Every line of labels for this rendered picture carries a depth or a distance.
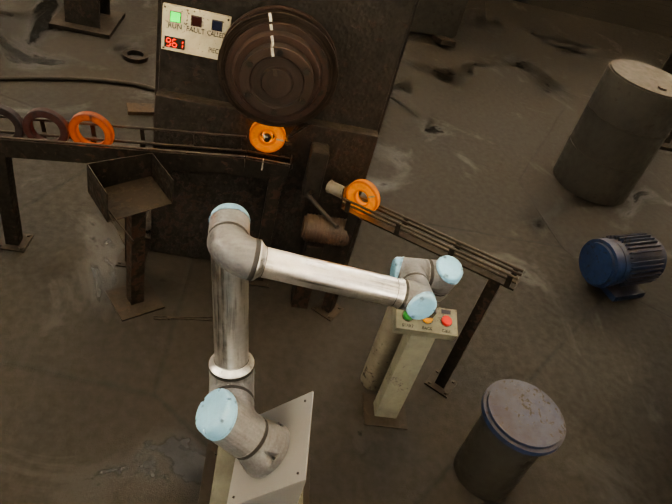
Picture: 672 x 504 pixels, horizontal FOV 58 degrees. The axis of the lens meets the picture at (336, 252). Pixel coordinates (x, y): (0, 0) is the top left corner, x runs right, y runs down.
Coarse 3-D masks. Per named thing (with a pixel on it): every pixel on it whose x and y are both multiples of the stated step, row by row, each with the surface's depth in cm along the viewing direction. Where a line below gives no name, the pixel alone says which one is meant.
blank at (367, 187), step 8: (352, 184) 258; (360, 184) 256; (368, 184) 254; (352, 192) 260; (368, 192) 255; (376, 192) 255; (352, 200) 262; (360, 200) 263; (368, 200) 257; (376, 200) 255; (352, 208) 264; (360, 208) 262; (376, 208) 259
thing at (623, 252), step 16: (592, 240) 357; (608, 240) 350; (624, 240) 350; (640, 240) 357; (656, 240) 358; (592, 256) 355; (608, 256) 345; (624, 256) 344; (640, 256) 350; (656, 256) 355; (592, 272) 356; (608, 272) 345; (624, 272) 345; (640, 272) 349; (656, 272) 358; (608, 288) 364; (624, 288) 367; (640, 288) 371
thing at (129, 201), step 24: (96, 168) 237; (120, 168) 243; (144, 168) 250; (96, 192) 233; (120, 192) 244; (144, 192) 246; (168, 192) 244; (120, 216) 234; (144, 216) 249; (144, 240) 258; (144, 264) 267; (120, 288) 284; (144, 288) 288; (120, 312) 274; (144, 312) 277
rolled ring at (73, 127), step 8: (80, 112) 252; (88, 112) 251; (72, 120) 252; (80, 120) 252; (88, 120) 252; (96, 120) 251; (104, 120) 253; (72, 128) 254; (104, 128) 254; (112, 128) 256; (72, 136) 257; (80, 136) 259; (112, 136) 256
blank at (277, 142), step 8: (256, 128) 256; (264, 128) 256; (272, 128) 256; (280, 128) 256; (256, 136) 258; (280, 136) 258; (256, 144) 261; (264, 144) 261; (272, 144) 261; (280, 144) 261
